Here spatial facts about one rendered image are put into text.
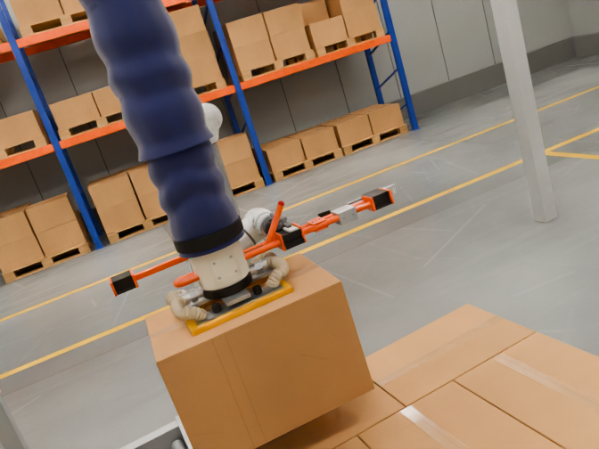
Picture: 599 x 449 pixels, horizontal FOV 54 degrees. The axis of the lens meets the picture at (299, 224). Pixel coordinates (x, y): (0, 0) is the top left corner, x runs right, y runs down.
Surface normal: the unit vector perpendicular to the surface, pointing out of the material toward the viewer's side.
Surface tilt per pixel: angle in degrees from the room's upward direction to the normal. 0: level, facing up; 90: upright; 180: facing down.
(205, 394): 90
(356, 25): 90
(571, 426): 0
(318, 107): 90
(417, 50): 90
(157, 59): 73
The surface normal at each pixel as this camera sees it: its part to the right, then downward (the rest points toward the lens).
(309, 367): 0.33, 0.17
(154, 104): -0.01, 0.03
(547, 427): -0.29, -0.92
